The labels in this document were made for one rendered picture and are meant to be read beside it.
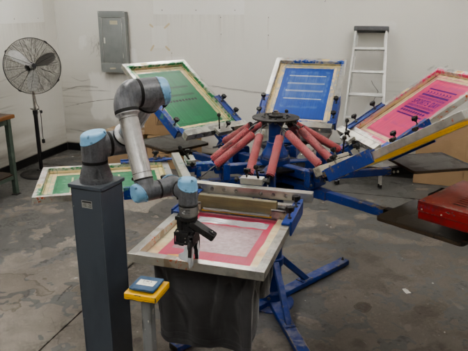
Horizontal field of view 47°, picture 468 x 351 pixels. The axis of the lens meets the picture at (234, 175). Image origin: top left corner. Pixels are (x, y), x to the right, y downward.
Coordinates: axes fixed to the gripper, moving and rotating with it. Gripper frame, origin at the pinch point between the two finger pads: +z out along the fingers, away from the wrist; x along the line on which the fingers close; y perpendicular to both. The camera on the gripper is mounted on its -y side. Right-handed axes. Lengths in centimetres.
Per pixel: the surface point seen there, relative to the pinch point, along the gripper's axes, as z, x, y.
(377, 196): 99, -391, -60
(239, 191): -3, -80, 5
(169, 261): 0.1, 1.9, 10.1
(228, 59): -35, -471, 135
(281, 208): -4, -61, -22
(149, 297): 3.1, 25.6, 8.0
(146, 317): 14.9, 21.1, 11.9
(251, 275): 1.1, 1.9, -24.0
